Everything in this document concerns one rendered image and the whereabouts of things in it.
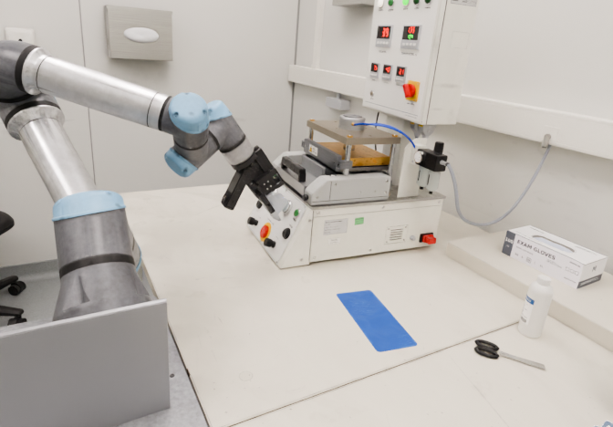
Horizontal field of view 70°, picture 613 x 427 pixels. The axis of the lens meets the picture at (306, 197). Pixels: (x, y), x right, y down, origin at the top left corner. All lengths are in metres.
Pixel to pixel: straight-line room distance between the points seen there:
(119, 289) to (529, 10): 1.44
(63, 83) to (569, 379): 1.16
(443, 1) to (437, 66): 0.16
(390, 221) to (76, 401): 0.92
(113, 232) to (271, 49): 2.17
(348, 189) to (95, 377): 0.77
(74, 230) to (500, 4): 1.47
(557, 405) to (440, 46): 0.88
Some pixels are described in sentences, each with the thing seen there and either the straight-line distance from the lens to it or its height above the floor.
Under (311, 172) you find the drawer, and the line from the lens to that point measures 1.34.
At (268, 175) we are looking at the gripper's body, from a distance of 1.12.
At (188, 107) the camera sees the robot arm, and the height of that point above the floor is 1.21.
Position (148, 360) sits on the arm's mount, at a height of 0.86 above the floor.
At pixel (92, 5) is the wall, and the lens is 2.58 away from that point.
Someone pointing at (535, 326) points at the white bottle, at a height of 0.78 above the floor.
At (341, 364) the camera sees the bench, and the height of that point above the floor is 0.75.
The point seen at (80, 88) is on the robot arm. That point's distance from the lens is 0.98.
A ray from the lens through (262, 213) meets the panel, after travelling 1.42.
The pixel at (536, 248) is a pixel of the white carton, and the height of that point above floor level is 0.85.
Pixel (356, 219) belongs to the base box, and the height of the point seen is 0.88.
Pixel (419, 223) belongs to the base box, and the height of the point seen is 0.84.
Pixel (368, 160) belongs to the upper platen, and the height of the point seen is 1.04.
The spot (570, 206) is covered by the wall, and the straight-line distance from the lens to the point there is 1.57.
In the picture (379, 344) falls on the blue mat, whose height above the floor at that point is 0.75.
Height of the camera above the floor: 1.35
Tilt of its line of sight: 19 degrees down
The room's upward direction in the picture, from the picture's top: 5 degrees clockwise
